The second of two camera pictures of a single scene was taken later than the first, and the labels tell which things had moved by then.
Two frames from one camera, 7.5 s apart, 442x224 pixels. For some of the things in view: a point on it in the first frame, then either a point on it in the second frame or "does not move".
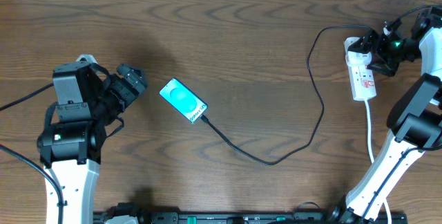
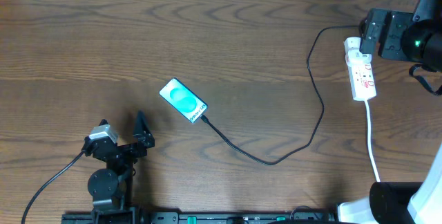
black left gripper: [125, 86] to [121, 148]
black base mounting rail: [333, 216] does not move
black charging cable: [313, 135] does not move
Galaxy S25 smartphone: [184, 99] does not move
